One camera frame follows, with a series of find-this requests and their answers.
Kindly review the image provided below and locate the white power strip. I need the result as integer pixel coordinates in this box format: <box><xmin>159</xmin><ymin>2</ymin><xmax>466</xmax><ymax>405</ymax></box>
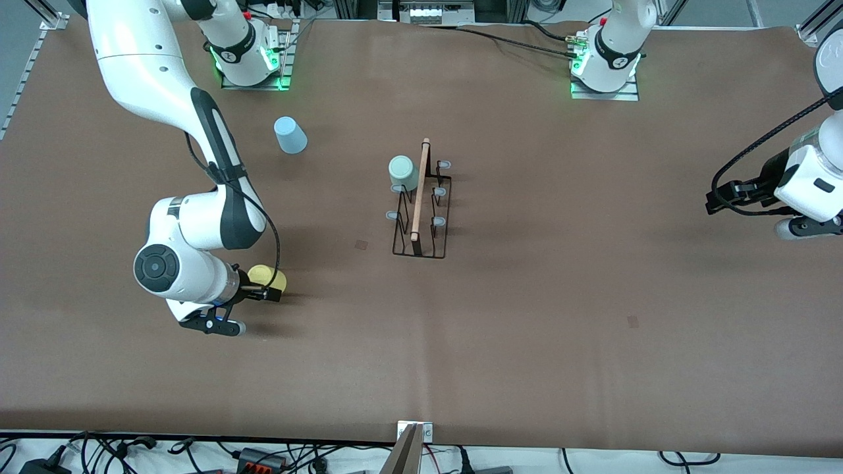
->
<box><xmin>395</xmin><ymin>0</ymin><xmax>476</xmax><ymax>26</ymax></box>

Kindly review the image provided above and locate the light blue plastic cup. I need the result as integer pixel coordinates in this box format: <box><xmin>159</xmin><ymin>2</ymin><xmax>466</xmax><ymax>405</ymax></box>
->
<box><xmin>273</xmin><ymin>117</ymin><xmax>308</xmax><ymax>155</ymax></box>

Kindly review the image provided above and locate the yellow plastic cup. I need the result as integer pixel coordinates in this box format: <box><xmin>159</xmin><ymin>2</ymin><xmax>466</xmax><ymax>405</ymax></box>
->
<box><xmin>247</xmin><ymin>265</ymin><xmax>288</xmax><ymax>295</ymax></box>

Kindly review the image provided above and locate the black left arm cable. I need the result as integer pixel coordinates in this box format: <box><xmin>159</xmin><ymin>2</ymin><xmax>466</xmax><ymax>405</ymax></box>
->
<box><xmin>711</xmin><ymin>89</ymin><xmax>843</xmax><ymax>217</ymax></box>

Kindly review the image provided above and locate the large table cover sheet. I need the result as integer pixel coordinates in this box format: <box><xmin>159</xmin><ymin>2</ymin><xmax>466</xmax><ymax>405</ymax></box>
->
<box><xmin>0</xmin><ymin>13</ymin><xmax>843</xmax><ymax>458</ymax></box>

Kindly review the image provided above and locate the pale green plastic cup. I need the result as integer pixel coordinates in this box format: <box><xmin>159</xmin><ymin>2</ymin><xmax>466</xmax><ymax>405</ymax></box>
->
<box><xmin>388</xmin><ymin>155</ymin><xmax>420</xmax><ymax>192</ymax></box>

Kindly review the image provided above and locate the black wire cup holder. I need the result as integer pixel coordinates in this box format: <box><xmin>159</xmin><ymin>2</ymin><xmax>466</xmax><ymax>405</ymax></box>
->
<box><xmin>385</xmin><ymin>138</ymin><xmax>454</xmax><ymax>259</ymax></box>

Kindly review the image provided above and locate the aluminium frame rail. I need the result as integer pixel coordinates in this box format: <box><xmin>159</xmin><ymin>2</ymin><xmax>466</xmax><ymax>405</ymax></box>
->
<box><xmin>0</xmin><ymin>0</ymin><xmax>70</xmax><ymax>140</ymax></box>

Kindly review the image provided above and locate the black orange connector block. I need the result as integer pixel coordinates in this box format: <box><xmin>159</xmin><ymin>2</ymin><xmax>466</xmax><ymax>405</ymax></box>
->
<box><xmin>236</xmin><ymin>448</ymin><xmax>285</xmax><ymax>472</ymax></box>

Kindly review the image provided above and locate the short black table cable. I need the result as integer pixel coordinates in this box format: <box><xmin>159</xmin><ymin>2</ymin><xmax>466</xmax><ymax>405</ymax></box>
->
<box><xmin>520</xmin><ymin>18</ymin><xmax>574</xmax><ymax>43</ymax></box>

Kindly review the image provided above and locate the grey metal bar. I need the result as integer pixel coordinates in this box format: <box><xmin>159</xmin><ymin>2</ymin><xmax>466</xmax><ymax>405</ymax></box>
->
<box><xmin>379</xmin><ymin>425</ymin><xmax>425</xmax><ymax>474</ymax></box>

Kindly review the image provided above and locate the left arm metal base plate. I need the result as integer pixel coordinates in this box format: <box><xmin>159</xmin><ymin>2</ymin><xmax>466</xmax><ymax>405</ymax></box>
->
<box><xmin>570</xmin><ymin>76</ymin><xmax>641</xmax><ymax>101</ymax></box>

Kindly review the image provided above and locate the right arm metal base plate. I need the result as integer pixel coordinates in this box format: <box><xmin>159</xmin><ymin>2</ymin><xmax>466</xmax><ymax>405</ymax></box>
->
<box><xmin>221</xmin><ymin>18</ymin><xmax>300</xmax><ymax>91</ymax></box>

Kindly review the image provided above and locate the long black table cable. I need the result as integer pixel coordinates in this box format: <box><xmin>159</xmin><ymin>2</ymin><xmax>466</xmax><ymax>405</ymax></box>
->
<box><xmin>421</xmin><ymin>24</ymin><xmax>582</xmax><ymax>60</ymax></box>

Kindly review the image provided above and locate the black looped floor cable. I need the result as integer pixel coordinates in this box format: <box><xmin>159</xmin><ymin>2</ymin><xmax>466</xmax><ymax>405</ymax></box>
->
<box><xmin>659</xmin><ymin>451</ymin><xmax>722</xmax><ymax>465</ymax></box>

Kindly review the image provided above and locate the black power adapter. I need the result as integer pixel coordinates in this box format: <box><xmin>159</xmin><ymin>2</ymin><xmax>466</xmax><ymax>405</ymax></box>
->
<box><xmin>18</xmin><ymin>458</ymin><xmax>72</xmax><ymax>474</ymax></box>

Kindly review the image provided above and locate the aluminium frame profile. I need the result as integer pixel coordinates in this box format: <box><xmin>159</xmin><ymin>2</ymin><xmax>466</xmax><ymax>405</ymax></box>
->
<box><xmin>796</xmin><ymin>0</ymin><xmax>843</xmax><ymax>47</ymax></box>

